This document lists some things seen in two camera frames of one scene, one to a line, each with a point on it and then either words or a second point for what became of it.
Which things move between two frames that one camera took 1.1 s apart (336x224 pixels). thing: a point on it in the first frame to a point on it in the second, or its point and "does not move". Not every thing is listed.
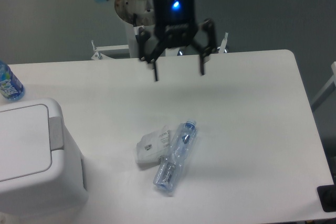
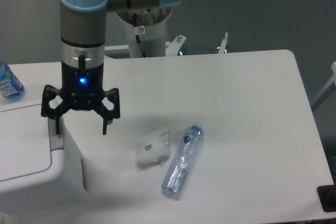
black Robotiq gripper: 175,26 to 82,88
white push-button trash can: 41,168 does not move
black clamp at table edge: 327,195 does not move
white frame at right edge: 333,80 does not move
